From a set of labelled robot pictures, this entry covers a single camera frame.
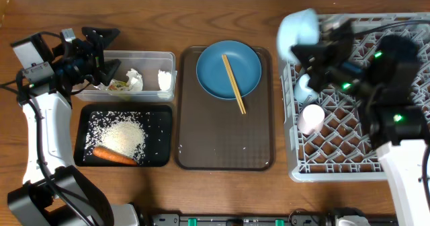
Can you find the pink cup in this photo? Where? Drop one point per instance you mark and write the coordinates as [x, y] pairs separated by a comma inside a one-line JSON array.
[[311, 119]]

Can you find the white paper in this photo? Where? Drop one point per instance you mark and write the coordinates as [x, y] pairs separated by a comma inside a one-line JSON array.
[[135, 81], [164, 80]]

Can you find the grey dishwasher rack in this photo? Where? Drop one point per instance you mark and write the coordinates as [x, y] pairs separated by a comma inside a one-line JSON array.
[[341, 151]]

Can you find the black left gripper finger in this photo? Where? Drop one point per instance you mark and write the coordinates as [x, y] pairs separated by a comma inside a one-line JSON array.
[[100, 37], [107, 71]]

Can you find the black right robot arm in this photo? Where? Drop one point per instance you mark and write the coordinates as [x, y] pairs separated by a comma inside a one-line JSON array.
[[397, 128]]

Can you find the dark brown serving tray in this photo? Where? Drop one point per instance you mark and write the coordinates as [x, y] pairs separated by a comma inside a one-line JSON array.
[[212, 134]]

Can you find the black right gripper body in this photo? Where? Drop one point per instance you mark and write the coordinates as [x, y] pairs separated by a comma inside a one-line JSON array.
[[328, 64]]

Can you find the dark blue plate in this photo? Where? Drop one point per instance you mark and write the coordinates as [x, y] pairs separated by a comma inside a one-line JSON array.
[[244, 62]]

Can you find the foil snack wrapper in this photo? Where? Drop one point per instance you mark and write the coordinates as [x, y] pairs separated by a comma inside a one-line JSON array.
[[116, 91]]

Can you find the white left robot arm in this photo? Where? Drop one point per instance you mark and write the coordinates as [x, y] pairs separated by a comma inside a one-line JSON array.
[[54, 191]]

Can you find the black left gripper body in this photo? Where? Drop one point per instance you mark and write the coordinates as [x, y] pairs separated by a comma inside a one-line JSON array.
[[83, 65]]

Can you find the light blue rice bowl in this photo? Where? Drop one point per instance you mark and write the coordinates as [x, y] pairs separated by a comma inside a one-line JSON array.
[[297, 28]]

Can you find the orange carrot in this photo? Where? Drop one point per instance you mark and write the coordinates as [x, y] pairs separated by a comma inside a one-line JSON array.
[[113, 156]]

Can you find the pile of white rice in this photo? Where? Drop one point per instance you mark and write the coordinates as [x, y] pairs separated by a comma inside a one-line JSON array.
[[143, 136]]

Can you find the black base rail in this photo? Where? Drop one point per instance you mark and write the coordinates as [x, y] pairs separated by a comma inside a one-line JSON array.
[[298, 217]]

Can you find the light blue cup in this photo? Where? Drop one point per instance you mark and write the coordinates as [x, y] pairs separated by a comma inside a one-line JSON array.
[[302, 92]]

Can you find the clear plastic bin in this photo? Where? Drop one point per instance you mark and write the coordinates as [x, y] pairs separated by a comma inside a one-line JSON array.
[[148, 64]]

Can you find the black plastic tray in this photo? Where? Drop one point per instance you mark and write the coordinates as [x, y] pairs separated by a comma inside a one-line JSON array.
[[111, 107]]

